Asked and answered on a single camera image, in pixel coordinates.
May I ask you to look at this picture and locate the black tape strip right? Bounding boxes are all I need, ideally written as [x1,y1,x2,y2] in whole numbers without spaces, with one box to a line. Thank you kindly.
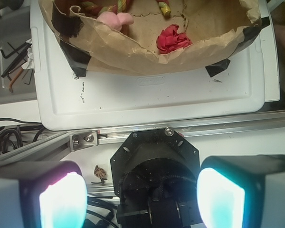
[205,59,230,77]

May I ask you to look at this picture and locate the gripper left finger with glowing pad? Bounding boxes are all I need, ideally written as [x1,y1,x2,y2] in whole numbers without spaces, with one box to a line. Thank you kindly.
[0,161,87,228]

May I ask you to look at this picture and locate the brown paper bag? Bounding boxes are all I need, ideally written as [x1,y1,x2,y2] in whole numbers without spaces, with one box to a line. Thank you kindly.
[38,0,270,76]

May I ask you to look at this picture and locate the metal corner bracket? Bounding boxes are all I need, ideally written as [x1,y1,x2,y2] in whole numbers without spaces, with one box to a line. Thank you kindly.
[69,132,98,152]

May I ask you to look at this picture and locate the crumpled red paper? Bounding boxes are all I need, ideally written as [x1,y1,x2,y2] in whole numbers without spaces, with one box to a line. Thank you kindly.
[156,24,192,54]

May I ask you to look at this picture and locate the pink plush toy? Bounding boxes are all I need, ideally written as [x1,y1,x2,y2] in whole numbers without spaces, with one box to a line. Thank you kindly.
[96,11,134,31]

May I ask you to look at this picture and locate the black floor cables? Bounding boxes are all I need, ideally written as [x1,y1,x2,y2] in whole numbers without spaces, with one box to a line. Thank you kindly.
[0,115,48,159]

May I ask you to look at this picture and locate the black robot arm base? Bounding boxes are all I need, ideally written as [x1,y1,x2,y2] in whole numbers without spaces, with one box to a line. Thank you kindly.
[110,128,202,228]

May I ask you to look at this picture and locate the black tape strip left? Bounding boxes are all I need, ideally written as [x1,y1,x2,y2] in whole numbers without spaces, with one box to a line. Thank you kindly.
[59,40,91,77]

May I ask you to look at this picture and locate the black tape strip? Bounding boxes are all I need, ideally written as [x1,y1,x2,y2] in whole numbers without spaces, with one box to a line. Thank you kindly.
[205,59,230,77]
[59,40,91,77]

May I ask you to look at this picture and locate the multicolored braided rope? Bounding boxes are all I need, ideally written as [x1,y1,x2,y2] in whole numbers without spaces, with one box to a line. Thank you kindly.
[79,0,171,19]

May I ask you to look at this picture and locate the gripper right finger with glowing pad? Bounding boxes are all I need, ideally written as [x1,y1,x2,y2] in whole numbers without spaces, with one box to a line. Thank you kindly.
[197,154,285,228]

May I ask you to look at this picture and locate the orange handled hex key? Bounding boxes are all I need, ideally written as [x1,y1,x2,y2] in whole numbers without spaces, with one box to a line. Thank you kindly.
[9,68,24,94]

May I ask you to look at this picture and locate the aluminium extrusion rail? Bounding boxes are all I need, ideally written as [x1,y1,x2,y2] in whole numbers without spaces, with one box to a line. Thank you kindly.
[0,110,285,164]

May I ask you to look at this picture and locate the black hex key set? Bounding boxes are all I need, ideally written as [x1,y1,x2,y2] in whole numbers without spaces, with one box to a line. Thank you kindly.
[0,42,32,82]

